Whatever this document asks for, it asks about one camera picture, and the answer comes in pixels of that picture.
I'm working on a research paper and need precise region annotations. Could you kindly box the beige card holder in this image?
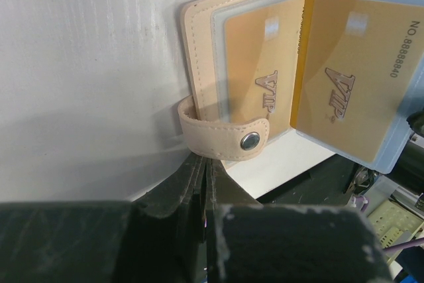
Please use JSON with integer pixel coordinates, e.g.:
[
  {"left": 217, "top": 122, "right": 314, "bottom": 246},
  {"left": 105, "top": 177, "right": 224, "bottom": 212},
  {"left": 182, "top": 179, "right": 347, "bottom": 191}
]
[{"left": 178, "top": 0, "right": 423, "bottom": 173}]

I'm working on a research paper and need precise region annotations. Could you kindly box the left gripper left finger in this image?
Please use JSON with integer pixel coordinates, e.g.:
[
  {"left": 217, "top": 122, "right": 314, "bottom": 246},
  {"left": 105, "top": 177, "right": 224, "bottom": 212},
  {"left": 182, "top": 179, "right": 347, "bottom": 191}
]
[{"left": 129, "top": 153, "right": 205, "bottom": 282}]

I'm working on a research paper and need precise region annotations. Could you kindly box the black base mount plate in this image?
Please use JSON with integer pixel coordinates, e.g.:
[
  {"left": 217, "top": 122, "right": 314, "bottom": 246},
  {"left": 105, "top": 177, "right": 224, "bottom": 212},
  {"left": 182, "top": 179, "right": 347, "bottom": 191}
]
[{"left": 258, "top": 155, "right": 359, "bottom": 205}]

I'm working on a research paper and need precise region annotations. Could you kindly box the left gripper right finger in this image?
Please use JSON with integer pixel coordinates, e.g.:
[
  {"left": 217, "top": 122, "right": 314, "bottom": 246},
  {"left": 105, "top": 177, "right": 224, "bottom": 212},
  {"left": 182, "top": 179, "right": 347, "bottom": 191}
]
[{"left": 205, "top": 160, "right": 262, "bottom": 282}]

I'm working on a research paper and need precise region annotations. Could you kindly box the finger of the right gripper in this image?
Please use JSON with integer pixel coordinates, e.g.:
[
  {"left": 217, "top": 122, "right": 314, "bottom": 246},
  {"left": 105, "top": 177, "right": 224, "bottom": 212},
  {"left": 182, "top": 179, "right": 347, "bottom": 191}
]
[{"left": 407, "top": 109, "right": 424, "bottom": 138}]

